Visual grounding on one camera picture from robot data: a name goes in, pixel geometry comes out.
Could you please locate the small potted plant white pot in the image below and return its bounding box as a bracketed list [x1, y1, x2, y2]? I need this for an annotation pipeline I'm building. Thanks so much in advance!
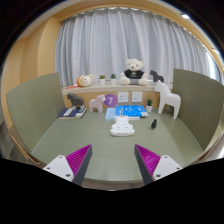
[145, 97, 155, 113]
[109, 73, 118, 86]
[98, 74, 107, 86]

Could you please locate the olive green partition panel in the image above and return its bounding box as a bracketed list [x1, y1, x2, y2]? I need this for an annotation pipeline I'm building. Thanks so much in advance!
[5, 72, 67, 153]
[171, 68, 224, 151]

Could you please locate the black horse figure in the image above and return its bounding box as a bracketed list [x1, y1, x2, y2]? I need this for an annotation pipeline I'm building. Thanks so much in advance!
[149, 69, 165, 83]

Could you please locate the small black charger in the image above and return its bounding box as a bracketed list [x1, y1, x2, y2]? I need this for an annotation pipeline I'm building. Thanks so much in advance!
[150, 118, 159, 130]

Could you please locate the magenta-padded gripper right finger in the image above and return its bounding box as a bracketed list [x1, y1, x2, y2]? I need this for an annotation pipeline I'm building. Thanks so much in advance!
[134, 144, 183, 186]

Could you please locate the cream and orange plush toy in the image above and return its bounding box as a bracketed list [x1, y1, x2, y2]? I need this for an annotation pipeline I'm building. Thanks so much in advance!
[76, 73, 95, 88]

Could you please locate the white wall socket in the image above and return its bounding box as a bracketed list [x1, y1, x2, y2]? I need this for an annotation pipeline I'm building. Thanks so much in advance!
[117, 91, 130, 104]
[131, 91, 143, 103]

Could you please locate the white grey curtain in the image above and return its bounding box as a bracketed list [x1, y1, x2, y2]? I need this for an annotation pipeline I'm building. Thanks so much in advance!
[54, 7, 214, 88]

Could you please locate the pink horse figure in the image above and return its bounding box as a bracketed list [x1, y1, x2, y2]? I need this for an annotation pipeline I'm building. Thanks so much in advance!
[88, 93, 107, 114]

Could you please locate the bright blue book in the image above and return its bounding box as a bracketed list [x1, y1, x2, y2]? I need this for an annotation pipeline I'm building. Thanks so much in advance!
[115, 104, 149, 118]

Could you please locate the round purple number sign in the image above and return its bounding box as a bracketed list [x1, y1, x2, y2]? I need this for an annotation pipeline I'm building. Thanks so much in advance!
[103, 93, 119, 108]

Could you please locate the light wooden ledge shelf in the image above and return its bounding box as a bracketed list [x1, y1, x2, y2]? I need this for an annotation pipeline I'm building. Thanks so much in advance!
[61, 81, 174, 96]

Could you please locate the large white horse figure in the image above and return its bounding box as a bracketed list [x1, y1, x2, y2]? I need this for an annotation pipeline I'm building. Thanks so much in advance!
[154, 79, 182, 120]

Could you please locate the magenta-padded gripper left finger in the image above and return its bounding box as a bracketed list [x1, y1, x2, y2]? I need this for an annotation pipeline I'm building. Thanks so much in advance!
[43, 144, 94, 187]

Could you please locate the dark grey horse figure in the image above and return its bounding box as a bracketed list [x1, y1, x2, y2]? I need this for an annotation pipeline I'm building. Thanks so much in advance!
[66, 92, 85, 109]

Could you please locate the white bear-shaped power strip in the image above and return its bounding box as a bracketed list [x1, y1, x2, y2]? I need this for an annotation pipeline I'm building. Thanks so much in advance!
[109, 115, 136, 137]

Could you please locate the light blue book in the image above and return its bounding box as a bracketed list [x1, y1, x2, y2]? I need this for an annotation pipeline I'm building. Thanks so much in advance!
[104, 107, 117, 121]

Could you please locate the cream teddy bear black shirt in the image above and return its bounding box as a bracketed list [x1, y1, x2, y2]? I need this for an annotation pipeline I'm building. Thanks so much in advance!
[119, 58, 149, 86]

